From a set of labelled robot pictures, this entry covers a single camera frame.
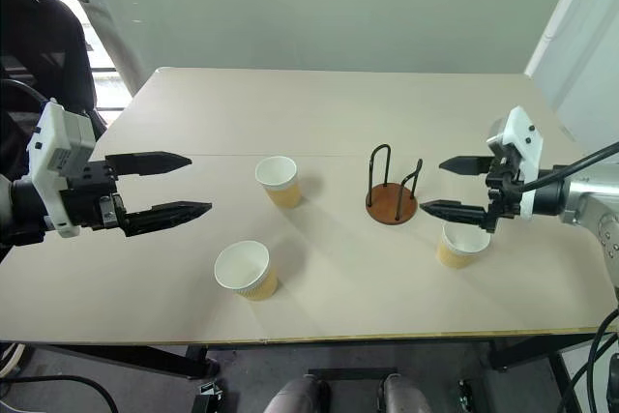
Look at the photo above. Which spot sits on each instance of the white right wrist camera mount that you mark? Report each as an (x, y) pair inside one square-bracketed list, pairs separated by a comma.
[(522, 152)]

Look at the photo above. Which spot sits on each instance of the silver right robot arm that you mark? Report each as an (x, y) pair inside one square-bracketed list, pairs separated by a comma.
[(580, 210)]

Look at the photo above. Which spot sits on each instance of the brown paper cup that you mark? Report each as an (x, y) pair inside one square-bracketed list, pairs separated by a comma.
[(244, 270), (459, 251), (279, 181)]

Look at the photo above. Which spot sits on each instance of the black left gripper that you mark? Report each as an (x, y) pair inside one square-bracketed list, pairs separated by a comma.
[(89, 195)]

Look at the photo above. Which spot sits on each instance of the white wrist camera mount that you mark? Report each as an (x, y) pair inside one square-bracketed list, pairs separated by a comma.
[(57, 164), (522, 152)]

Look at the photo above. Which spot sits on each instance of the dark rounded robot foot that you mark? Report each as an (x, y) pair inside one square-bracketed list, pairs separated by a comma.
[(297, 396), (403, 393)]

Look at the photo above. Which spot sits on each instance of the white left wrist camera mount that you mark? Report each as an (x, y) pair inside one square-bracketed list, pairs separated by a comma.
[(57, 164)]

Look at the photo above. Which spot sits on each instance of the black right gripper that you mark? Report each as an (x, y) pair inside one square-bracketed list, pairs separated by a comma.
[(504, 190)]

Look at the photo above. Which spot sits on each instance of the black office chair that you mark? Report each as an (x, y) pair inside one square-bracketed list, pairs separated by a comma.
[(43, 60)]

